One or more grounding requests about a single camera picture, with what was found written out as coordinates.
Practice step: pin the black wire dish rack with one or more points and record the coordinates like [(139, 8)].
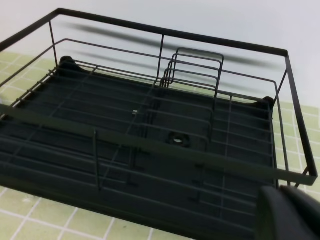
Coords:
[(198, 71)]

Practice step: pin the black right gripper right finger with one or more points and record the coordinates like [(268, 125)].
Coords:
[(307, 207)]

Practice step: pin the black drip tray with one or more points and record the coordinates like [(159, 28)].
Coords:
[(143, 149)]

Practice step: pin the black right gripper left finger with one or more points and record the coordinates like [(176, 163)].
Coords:
[(277, 218)]

